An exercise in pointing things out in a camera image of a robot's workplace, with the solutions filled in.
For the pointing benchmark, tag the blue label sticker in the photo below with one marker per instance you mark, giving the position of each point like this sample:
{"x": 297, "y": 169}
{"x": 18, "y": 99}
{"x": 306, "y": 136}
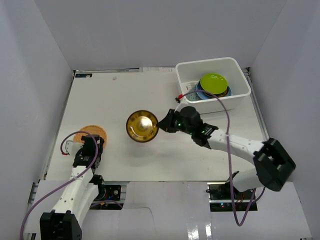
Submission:
{"x": 83, "y": 75}

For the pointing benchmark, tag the small yellow patterned plate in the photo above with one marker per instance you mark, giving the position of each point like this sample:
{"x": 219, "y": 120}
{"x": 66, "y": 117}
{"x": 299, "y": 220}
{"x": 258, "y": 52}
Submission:
{"x": 141, "y": 126}

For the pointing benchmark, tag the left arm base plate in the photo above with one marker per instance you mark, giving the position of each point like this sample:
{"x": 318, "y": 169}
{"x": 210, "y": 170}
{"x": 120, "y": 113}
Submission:
{"x": 109, "y": 192}

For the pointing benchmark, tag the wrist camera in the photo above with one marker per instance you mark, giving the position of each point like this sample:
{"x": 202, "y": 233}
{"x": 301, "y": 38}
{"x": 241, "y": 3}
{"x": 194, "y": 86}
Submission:
{"x": 71, "y": 147}
{"x": 181, "y": 103}

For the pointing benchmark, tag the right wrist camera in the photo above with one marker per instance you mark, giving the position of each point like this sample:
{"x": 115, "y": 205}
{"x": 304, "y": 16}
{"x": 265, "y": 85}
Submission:
{"x": 181, "y": 103}

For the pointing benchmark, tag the white plastic bin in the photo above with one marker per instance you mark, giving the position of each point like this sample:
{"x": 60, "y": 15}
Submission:
{"x": 190, "y": 73}

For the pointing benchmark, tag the woven wicker plate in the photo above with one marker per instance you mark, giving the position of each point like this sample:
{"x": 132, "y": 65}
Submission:
{"x": 94, "y": 130}

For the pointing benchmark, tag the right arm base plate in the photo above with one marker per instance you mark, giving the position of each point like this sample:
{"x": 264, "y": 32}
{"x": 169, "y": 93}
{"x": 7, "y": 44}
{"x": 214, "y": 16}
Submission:
{"x": 220, "y": 198}

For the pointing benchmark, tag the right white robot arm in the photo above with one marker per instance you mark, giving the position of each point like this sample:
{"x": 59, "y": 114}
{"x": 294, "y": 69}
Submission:
{"x": 272, "y": 164}

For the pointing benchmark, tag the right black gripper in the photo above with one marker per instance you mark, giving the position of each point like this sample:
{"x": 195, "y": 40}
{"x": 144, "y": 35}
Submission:
{"x": 165, "y": 124}

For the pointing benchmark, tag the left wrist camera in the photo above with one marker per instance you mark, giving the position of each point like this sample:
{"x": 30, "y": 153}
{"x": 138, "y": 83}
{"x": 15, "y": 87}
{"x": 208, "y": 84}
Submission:
{"x": 71, "y": 147}

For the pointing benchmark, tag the light green ceramic plate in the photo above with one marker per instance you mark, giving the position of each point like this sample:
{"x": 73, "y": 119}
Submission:
{"x": 192, "y": 96}

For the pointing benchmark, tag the lime green plate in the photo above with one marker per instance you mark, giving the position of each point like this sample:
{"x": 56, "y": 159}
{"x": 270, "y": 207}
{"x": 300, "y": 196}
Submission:
{"x": 213, "y": 83}

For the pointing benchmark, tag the large yellow patterned plate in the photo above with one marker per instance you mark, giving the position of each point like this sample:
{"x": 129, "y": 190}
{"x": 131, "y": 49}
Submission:
{"x": 228, "y": 92}

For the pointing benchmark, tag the blue plastic plate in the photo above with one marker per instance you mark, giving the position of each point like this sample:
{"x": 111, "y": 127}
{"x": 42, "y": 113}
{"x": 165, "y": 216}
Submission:
{"x": 200, "y": 93}

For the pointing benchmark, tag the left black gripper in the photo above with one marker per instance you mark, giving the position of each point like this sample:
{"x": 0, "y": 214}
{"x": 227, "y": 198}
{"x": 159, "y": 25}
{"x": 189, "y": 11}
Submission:
{"x": 90, "y": 139}

